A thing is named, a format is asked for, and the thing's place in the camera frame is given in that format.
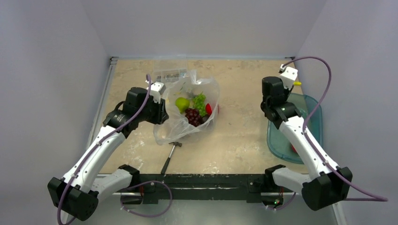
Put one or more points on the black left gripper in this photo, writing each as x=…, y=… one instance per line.
x=161, y=115

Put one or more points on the clear printed plastic bag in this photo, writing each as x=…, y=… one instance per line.
x=191, y=103

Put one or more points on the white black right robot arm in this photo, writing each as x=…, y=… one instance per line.
x=326, y=182

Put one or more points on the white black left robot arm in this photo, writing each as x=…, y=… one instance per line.
x=122, y=112

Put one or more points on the green fake pear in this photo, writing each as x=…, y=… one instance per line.
x=182, y=104

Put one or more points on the dark purple fake grapes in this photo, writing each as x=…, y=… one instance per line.
x=193, y=117

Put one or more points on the green fake grapes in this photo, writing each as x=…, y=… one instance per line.
x=199, y=104

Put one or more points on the dark fake plum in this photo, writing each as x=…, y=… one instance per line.
x=204, y=118

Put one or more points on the red fake apple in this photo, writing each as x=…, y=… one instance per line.
x=209, y=109

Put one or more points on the clear plastic screw organizer box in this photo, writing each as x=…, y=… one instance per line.
x=167, y=69

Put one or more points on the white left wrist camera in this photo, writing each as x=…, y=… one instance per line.
x=156, y=90

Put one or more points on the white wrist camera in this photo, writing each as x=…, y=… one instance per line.
x=156, y=90
x=288, y=75

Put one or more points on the black handled claw hammer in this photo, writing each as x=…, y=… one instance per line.
x=165, y=166

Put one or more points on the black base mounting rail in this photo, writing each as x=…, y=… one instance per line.
x=250, y=188

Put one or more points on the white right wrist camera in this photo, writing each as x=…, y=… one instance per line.
x=288, y=75

